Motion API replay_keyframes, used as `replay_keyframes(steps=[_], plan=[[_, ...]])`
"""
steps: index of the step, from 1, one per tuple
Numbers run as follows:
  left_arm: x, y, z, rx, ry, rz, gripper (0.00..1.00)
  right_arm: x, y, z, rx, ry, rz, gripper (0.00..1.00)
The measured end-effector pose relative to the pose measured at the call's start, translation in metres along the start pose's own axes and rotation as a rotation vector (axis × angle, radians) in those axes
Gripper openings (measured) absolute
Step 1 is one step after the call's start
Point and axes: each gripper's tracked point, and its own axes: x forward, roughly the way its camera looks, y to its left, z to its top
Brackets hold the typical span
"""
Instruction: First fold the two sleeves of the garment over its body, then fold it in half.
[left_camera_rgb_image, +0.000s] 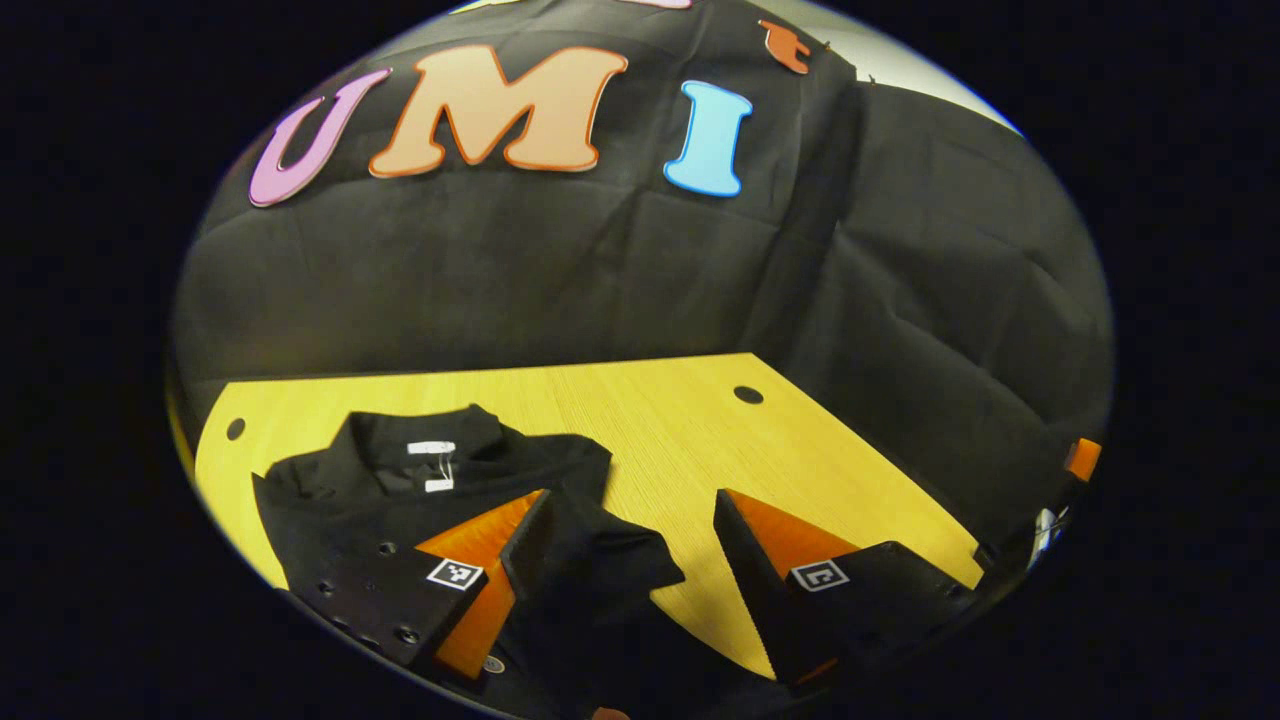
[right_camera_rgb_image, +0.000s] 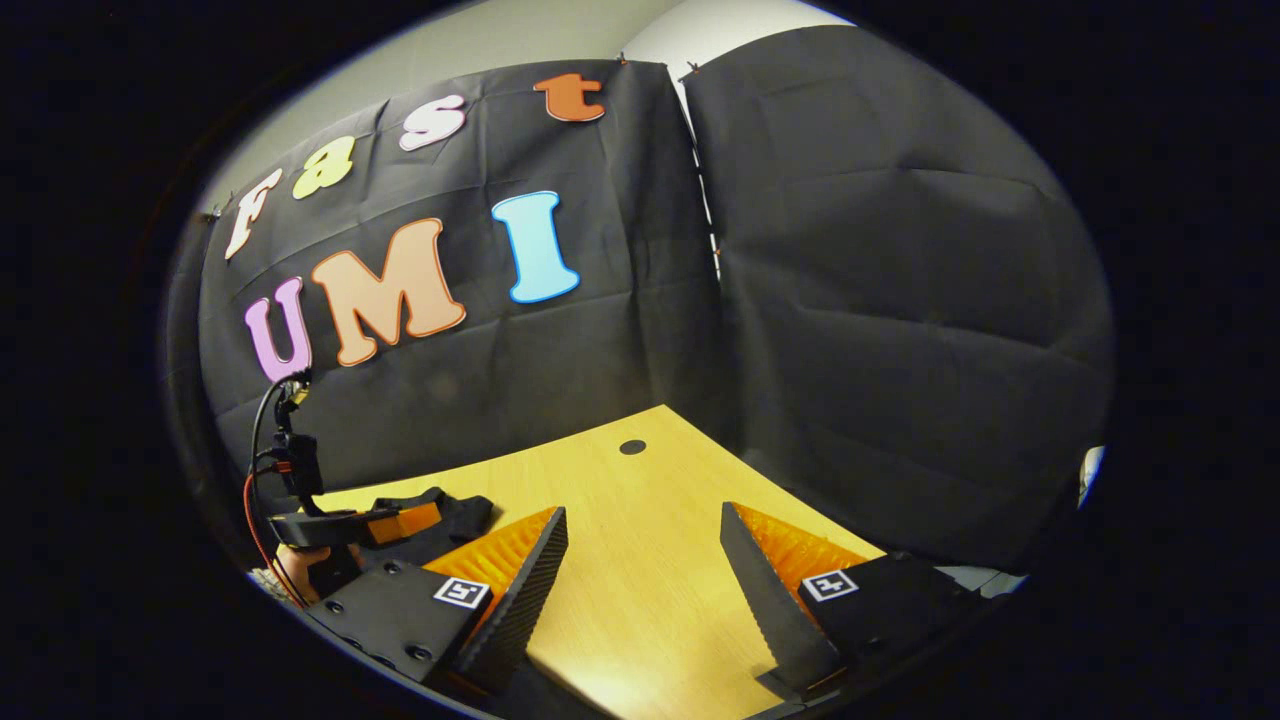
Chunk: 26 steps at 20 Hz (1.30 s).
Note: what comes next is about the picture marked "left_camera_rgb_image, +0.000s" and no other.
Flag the black buttoned shirt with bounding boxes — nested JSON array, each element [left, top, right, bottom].
[[250, 403, 791, 720]]

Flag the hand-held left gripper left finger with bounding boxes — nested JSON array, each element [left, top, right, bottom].
[[283, 488, 554, 681]]

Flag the black backdrop cloth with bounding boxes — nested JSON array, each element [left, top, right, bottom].
[[170, 0, 1116, 561]]

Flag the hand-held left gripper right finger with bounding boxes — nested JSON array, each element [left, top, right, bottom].
[[713, 488, 986, 691]]

